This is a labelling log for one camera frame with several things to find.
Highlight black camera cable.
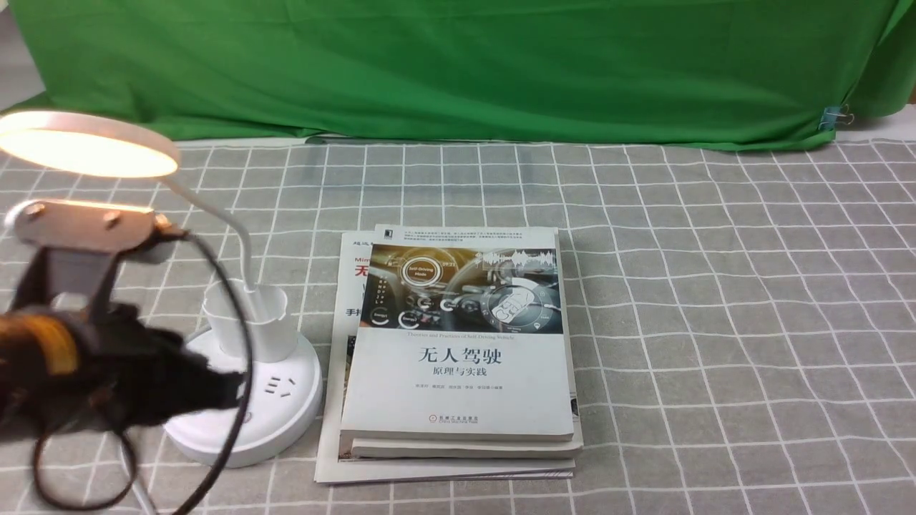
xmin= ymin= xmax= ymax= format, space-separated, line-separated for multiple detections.
xmin=30 ymin=229 xmax=254 ymax=515

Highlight middle white book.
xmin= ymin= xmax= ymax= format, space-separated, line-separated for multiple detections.
xmin=350 ymin=229 xmax=584 ymax=459

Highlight white desk lamp with sockets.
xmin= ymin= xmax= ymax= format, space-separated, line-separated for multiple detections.
xmin=1 ymin=110 xmax=323 ymax=467

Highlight silver camera mount bracket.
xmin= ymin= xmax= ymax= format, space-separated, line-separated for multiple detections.
xmin=4 ymin=199 xmax=190 ymax=323

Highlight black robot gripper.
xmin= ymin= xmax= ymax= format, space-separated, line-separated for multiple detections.
xmin=74 ymin=304 xmax=245 ymax=431

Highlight grey checked tablecloth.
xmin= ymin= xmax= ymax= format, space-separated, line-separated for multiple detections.
xmin=0 ymin=127 xmax=916 ymax=515

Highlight bottom thin white book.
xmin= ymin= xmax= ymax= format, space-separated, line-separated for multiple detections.
xmin=314 ymin=231 xmax=575 ymax=484

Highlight green backdrop cloth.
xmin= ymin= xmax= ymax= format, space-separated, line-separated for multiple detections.
xmin=9 ymin=1 xmax=914 ymax=151

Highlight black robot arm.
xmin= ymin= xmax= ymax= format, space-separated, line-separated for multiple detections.
xmin=1 ymin=303 xmax=245 ymax=443

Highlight blue binder clip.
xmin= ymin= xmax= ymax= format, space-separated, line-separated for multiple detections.
xmin=818 ymin=104 xmax=856 ymax=132

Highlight top book autonomous driving cover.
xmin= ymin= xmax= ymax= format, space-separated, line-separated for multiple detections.
xmin=340 ymin=224 xmax=575 ymax=441

